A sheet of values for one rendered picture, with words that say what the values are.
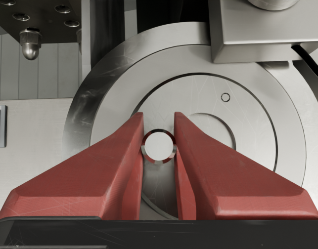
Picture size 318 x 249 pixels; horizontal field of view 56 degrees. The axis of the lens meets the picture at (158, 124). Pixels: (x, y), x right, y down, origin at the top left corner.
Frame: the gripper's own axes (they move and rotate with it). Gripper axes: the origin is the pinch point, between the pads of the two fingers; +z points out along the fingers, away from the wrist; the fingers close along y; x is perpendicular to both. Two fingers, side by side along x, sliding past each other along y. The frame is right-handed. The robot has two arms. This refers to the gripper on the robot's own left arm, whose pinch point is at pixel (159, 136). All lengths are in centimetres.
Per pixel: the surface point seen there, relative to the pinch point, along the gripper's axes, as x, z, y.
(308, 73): 0.3, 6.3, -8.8
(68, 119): 1.8, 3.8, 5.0
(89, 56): -0.6, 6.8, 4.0
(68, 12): 4.7, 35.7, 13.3
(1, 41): 93, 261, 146
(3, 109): 19.1, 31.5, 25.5
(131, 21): 67, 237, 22
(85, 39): -1.3, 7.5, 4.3
